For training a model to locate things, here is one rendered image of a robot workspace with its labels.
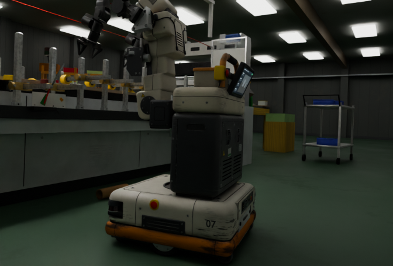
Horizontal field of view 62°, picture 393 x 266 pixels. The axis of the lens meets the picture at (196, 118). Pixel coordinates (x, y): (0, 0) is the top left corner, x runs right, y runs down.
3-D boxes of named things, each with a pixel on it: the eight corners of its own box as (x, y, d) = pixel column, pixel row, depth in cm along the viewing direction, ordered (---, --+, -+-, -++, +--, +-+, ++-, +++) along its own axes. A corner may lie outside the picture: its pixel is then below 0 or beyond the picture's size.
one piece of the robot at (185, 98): (243, 200, 200) (248, 64, 200) (217, 227, 149) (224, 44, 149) (192, 193, 212) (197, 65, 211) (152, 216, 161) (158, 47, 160)
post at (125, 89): (127, 113, 297) (129, 60, 297) (124, 113, 294) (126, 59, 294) (124, 113, 298) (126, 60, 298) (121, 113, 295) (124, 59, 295)
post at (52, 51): (54, 115, 232) (57, 48, 232) (50, 115, 229) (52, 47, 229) (51, 115, 234) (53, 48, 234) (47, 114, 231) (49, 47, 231)
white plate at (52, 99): (65, 108, 239) (66, 94, 239) (31, 106, 216) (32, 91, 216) (65, 108, 239) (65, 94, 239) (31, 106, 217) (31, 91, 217)
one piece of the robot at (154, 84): (200, 121, 201) (190, 24, 204) (174, 121, 166) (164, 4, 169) (162, 125, 211) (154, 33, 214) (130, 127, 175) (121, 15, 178)
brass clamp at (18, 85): (33, 91, 216) (33, 83, 216) (12, 89, 205) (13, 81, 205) (27, 91, 219) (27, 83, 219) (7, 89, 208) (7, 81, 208)
